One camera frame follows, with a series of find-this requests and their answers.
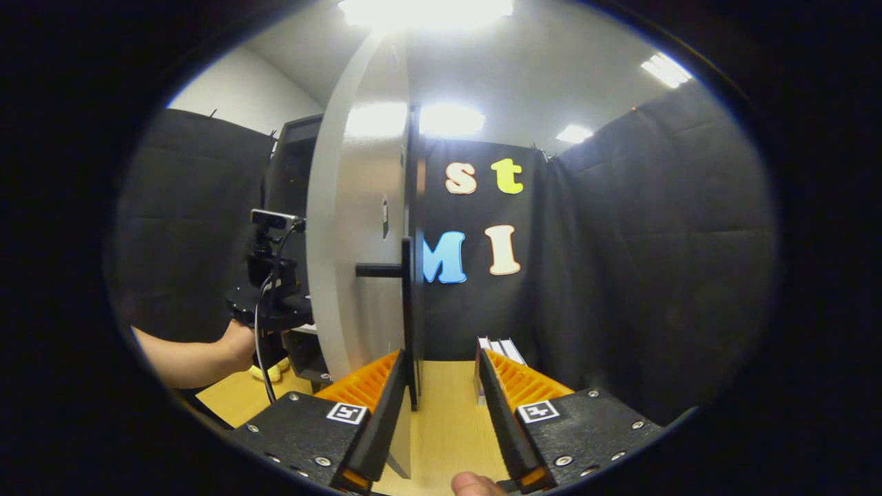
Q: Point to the ceiling light panel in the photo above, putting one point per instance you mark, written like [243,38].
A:
[574,133]
[427,12]
[665,70]
[451,119]

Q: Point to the black backdrop cloth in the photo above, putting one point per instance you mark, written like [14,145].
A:
[654,241]

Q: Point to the pale yellow plush toy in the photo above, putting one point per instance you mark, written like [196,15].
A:
[275,373]

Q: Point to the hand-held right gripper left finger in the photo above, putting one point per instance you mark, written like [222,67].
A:
[375,427]

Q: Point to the grey cabinet door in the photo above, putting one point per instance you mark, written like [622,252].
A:
[358,207]

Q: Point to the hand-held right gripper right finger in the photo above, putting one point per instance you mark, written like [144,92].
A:
[506,427]

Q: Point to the white cover book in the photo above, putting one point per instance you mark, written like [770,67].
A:
[497,346]

